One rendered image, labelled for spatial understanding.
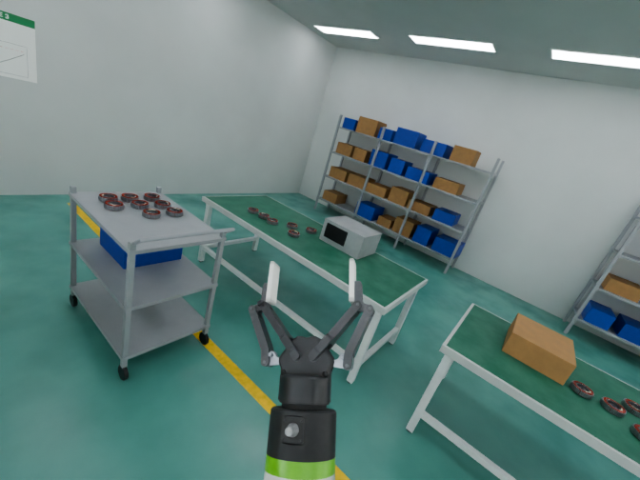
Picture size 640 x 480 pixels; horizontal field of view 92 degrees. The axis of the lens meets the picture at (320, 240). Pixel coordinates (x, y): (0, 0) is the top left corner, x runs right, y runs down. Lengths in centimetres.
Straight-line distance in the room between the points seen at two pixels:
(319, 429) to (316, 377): 6
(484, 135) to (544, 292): 276
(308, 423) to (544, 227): 576
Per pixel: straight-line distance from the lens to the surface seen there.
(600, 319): 578
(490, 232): 612
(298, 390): 46
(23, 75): 493
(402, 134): 600
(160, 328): 250
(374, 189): 615
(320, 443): 46
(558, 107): 615
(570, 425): 222
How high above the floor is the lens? 178
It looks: 20 degrees down
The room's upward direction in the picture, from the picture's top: 17 degrees clockwise
